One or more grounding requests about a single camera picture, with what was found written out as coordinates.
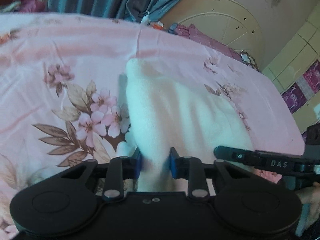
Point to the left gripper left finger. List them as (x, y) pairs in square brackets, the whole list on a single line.
[(69, 198)]

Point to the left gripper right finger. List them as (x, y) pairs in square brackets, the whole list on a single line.
[(242, 202)]

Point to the white knit sweater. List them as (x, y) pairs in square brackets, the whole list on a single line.
[(165, 114)]

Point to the right hand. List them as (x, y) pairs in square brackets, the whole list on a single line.
[(309, 197)]

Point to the pink floral bed sheet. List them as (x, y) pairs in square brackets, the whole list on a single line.
[(63, 87)]

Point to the cream round footboard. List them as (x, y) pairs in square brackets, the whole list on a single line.
[(226, 21)]

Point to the purple quilted blanket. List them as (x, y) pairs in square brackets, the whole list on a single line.
[(192, 33)]

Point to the orange small item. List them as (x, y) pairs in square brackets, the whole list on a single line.
[(156, 25)]

